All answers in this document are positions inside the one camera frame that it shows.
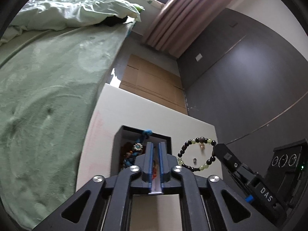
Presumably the black cloth on bed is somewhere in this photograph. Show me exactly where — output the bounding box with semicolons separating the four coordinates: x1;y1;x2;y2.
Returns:
95;16;128;27

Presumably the flattened cardboard sheet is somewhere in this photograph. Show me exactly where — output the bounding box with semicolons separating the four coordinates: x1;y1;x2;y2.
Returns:
120;54;187;115

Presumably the white wall switch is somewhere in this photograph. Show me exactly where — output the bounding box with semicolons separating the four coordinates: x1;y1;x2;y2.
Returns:
195;53;203;62

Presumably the light green duvet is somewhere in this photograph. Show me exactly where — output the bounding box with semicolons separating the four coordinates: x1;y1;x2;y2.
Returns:
1;0;144;45

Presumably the pink curtain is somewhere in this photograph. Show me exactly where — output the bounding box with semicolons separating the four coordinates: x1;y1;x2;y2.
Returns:
142;0;232;58

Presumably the brown beaded bracelet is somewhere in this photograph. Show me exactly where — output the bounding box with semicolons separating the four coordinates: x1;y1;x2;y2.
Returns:
121;142;145;170

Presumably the green bed sheet mattress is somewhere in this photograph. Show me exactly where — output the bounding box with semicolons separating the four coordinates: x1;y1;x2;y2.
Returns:
1;23;133;230

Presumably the dark grey wardrobe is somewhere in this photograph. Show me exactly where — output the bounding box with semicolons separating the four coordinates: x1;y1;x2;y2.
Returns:
176;7;308;231

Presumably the black green beaded bracelet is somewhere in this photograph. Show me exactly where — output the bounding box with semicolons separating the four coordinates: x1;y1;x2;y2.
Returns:
177;136;217;172

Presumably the black jewelry box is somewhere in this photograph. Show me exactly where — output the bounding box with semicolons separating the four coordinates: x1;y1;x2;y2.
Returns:
110;125;173;195

